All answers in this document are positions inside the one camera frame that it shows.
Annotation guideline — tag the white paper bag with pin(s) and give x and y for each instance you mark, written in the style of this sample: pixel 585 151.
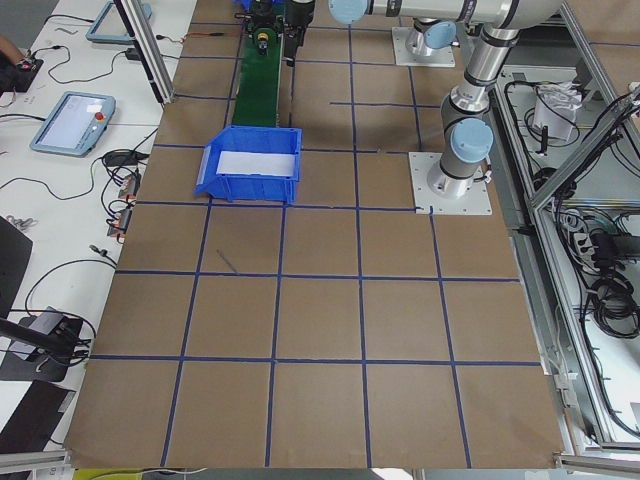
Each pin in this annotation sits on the white paper bag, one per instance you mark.
pixel 556 109

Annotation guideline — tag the aluminium frame post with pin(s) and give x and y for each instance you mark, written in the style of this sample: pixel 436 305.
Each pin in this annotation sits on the aluminium frame post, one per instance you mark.
pixel 144 41

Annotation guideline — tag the green conveyor belt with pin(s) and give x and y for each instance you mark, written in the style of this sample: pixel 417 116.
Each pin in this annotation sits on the green conveyor belt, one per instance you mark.
pixel 257 97

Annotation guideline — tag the blue bin with foam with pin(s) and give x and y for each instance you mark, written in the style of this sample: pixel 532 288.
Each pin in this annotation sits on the blue bin with foam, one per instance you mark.
pixel 250 187

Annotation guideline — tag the black monitor stand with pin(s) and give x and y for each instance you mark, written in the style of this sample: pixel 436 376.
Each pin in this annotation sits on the black monitor stand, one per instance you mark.
pixel 43 347

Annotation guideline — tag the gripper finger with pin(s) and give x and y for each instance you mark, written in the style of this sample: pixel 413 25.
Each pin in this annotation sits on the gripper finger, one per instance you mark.
pixel 293 40

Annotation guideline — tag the teach pendant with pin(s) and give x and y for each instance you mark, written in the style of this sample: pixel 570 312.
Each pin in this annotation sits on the teach pendant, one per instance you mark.
pixel 75 124
pixel 108 27

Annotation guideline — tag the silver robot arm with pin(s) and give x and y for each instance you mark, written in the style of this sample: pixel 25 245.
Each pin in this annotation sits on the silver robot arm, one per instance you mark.
pixel 468 138
pixel 346 12

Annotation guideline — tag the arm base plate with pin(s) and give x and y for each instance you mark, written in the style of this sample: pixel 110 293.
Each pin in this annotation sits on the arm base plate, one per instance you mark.
pixel 437 194
pixel 432 48

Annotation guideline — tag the black power adapter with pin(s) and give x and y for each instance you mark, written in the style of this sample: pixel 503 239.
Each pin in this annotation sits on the black power adapter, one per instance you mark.
pixel 132 54

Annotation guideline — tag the aluminium side frame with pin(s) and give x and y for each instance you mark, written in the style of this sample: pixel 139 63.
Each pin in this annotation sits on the aluminium side frame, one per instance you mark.
pixel 574 211

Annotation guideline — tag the far teach pendant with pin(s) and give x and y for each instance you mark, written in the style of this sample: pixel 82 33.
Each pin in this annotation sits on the far teach pendant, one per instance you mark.
pixel 108 27

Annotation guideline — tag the near teach pendant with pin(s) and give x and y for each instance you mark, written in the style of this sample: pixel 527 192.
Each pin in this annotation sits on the near teach pendant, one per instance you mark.
pixel 75 124

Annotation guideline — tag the white foam pad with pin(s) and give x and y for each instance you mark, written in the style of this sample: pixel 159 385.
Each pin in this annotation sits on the white foam pad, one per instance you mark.
pixel 251 163

